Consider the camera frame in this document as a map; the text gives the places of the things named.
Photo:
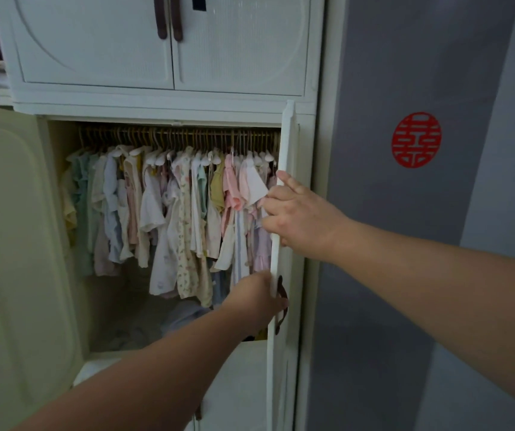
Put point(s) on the row of gold hangers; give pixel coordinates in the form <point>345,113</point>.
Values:
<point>172,136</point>

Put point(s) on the person's right forearm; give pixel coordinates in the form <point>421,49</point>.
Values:
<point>455,291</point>

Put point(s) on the red round sticker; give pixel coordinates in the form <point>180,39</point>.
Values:
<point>416,140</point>

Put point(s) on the person's left hand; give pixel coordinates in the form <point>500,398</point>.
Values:
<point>253,305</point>

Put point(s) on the row of baby clothes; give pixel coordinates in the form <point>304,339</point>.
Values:
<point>172,219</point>

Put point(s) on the person's right hand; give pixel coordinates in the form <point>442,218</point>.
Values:
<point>311,224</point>

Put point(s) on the cream arched wardrobe door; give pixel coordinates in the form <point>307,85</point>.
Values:
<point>280,377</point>
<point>19,264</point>

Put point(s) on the grey panel wardrobe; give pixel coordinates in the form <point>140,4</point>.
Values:
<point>374,309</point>

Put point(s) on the cream plastic wardrobe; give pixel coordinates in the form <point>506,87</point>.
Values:
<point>104,49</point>

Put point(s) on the person's left forearm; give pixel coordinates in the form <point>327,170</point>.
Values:
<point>149,386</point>

